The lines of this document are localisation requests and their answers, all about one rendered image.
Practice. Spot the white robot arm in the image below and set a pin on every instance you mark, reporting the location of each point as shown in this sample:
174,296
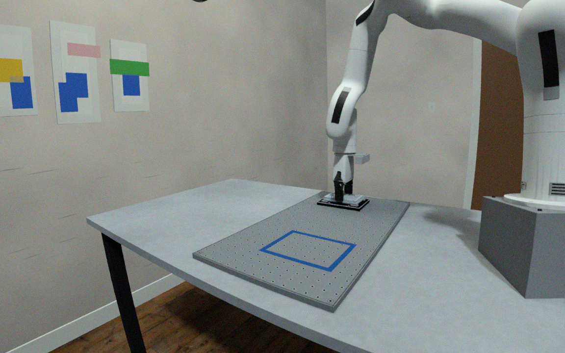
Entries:
534,33

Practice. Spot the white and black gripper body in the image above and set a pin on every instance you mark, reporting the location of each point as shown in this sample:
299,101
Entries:
345,164

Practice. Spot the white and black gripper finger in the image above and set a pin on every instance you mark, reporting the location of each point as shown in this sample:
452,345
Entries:
339,192
348,187

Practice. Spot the blue rectangular tape outline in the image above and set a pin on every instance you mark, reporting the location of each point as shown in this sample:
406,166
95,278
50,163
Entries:
307,263

